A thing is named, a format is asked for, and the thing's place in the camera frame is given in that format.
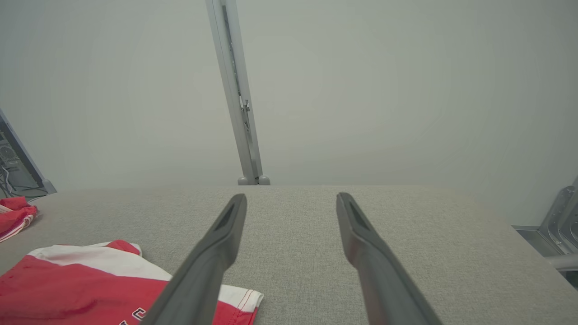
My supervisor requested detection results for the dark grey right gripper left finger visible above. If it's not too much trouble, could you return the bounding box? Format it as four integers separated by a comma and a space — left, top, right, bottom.
139, 193, 247, 325

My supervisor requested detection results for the stack of red jerseys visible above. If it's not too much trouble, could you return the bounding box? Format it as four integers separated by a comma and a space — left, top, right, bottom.
0, 240, 264, 325

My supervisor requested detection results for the red white basketball jersey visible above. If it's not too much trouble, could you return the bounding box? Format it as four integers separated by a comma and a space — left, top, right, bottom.
0, 196, 38, 243

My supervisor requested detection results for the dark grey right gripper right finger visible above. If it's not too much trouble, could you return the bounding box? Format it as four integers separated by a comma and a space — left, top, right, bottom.
336, 192, 443, 325

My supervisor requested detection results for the grey metal frame bracket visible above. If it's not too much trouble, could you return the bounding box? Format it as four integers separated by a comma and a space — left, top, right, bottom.
513, 176, 578, 289

